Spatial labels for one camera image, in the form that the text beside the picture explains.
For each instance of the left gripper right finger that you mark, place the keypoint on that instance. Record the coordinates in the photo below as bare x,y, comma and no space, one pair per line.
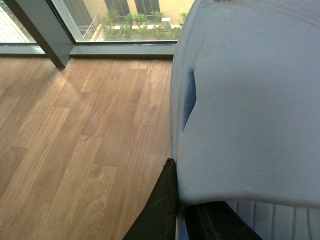
216,221

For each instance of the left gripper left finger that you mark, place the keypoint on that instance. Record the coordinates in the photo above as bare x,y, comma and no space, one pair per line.
157,220

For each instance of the light blue slipper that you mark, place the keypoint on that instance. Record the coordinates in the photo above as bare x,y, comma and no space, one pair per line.
245,112

